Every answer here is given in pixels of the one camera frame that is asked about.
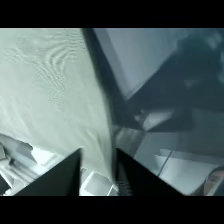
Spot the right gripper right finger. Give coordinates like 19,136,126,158
115,147,185,197

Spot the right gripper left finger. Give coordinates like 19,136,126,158
13,148,83,197

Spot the grey-green shirt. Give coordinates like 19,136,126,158
0,28,118,186

